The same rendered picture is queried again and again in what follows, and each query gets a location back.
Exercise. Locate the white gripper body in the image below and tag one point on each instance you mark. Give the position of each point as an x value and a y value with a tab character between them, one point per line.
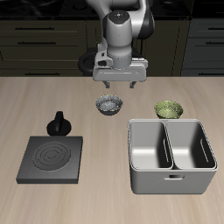
119	73

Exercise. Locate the green fluted bowl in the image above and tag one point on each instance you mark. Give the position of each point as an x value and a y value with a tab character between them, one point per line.
169	109

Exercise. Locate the dark kitchen cupboards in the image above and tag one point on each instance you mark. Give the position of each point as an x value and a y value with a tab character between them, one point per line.
43	43

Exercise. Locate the dark grey stove plate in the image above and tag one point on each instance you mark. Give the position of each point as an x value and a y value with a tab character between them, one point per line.
50	159

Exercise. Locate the black fluted bowl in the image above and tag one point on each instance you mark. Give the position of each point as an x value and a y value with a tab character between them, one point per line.
109	104

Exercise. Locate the white two-bin basket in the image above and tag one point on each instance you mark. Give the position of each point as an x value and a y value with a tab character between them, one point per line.
172	156

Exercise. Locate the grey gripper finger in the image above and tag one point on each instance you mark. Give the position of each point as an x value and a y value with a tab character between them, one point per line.
133	84
106	84

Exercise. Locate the round black stove knob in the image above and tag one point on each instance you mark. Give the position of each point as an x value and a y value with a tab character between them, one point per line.
59	125

